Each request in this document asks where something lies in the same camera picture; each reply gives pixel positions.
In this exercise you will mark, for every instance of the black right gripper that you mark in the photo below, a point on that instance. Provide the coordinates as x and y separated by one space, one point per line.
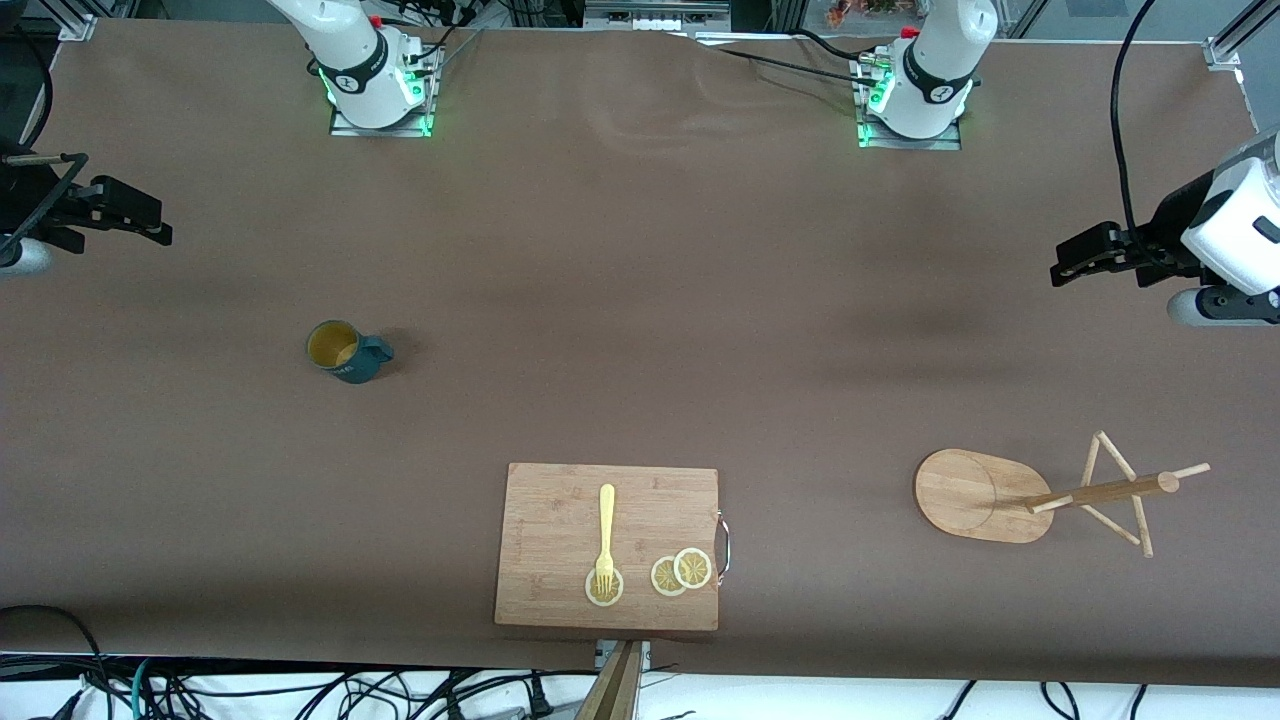
22 195

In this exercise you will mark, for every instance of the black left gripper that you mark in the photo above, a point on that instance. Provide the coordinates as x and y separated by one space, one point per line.
1168 234

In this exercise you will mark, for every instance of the teal cup with yellow inside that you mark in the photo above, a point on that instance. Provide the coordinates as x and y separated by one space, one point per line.
355 370

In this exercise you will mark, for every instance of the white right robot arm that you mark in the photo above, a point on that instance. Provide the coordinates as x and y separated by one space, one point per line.
350 60

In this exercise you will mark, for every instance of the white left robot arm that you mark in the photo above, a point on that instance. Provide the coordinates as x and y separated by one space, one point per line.
940 60

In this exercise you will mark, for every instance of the wooden mug rack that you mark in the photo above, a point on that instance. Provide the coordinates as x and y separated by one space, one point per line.
965 495

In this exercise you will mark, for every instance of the grey metal rack panel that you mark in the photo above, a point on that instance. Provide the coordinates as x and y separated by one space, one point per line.
655 12

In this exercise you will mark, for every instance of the lemon slice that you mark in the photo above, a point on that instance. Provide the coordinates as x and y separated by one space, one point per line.
592 597
662 578
693 568

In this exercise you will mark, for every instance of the bamboo cutting board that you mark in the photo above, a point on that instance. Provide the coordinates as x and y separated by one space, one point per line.
550 520

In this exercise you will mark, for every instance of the yellow plastic fork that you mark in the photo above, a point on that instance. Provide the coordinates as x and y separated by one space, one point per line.
606 520

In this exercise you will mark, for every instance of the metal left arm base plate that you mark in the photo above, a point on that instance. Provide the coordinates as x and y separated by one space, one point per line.
950 143

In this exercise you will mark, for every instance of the aluminium frame profile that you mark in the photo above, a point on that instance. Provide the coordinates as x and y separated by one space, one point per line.
1235 40
78 20

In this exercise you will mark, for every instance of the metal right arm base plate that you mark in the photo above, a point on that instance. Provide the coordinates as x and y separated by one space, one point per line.
428 100

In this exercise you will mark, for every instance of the wooden post with metal bracket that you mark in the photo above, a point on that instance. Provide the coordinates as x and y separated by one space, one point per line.
612 690

